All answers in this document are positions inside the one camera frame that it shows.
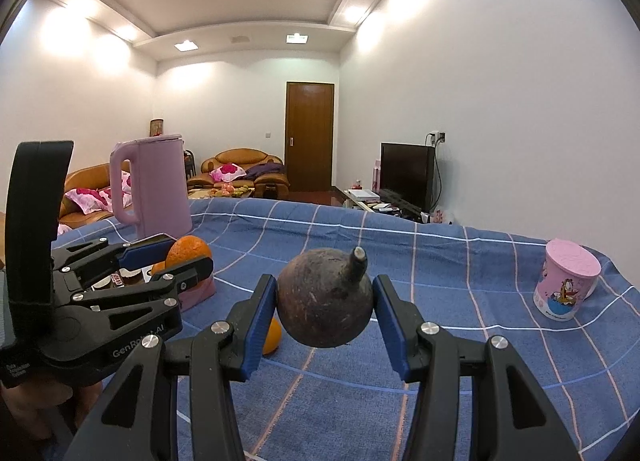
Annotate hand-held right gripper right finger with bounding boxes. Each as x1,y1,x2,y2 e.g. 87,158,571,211
373,274,583,461

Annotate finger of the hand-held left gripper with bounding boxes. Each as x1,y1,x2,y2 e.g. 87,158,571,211
72,256,213,332
51,235,174,287

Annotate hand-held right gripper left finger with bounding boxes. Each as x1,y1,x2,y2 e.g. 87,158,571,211
65,274,279,461

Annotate large orange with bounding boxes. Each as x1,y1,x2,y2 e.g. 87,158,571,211
165,236,212,283

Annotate metal tin box pink sides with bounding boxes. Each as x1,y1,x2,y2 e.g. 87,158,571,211
90,263,217,313

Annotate dark brown round fruit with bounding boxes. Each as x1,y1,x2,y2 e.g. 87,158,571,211
276,246,375,348

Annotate person's left hand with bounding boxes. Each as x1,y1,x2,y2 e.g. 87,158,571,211
0,376,105,442

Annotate small orange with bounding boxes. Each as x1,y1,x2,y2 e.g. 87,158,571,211
262,317,282,356

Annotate pink electric kettle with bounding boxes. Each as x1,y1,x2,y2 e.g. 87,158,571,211
109,134,193,242

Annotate blue plaid bed sheet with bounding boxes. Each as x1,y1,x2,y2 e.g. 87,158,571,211
50,198,626,461

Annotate pink floral cushion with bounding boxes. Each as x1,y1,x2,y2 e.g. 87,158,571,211
64,186,116,214
210,164,247,183

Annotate brown leather sofa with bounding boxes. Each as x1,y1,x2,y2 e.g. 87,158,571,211
200,148,291,192
57,164,118,229

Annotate coffee table with food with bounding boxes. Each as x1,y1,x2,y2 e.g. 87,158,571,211
187,181,256,201

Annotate purple cloth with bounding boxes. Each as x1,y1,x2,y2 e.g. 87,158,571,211
245,164,287,181

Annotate black television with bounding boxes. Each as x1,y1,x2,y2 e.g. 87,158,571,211
380,142,436,212

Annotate pink cartoon cup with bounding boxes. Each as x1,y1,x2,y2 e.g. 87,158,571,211
532,239,602,323

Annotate brown wooden door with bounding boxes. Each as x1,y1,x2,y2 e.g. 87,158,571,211
286,82,335,192

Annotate black power cable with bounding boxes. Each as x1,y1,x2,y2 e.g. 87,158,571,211
432,141,447,212

